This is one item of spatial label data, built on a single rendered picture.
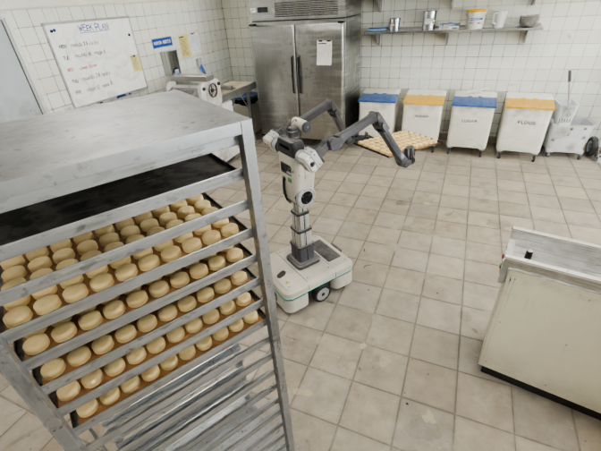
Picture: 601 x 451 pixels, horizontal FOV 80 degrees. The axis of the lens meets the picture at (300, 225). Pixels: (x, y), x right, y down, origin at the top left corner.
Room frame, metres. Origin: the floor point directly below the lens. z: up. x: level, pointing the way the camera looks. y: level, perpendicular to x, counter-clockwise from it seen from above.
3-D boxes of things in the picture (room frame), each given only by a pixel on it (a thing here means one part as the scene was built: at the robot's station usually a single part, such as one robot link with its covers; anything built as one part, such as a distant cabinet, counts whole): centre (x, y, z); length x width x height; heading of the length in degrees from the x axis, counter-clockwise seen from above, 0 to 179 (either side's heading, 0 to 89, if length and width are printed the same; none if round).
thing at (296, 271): (2.29, -0.01, 0.24); 0.68 x 0.53 x 0.41; 121
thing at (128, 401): (0.69, 0.38, 1.14); 0.64 x 0.03 x 0.03; 125
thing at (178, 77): (5.07, 1.30, 1.23); 0.58 x 0.19 x 0.07; 65
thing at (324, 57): (5.31, -0.48, 1.39); 0.22 x 0.03 x 0.31; 65
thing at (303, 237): (2.29, 0.00, 0.38); 0.13 x 0.13 x 0.40; 31
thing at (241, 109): (6.60, 0.83, 0.33); 0.54 x 0.53 x 0.66; 65
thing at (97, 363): (0.69, 0.38, 1.32); 0.64 x 0.03 x 0.03; 125
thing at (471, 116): (4.98, -2.50, 0.38); 0.64 x 0.54 x 0.77; 154
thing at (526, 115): (4.71, -3.09, 0.38); 0.64 x 0.54 x 0.77; 152
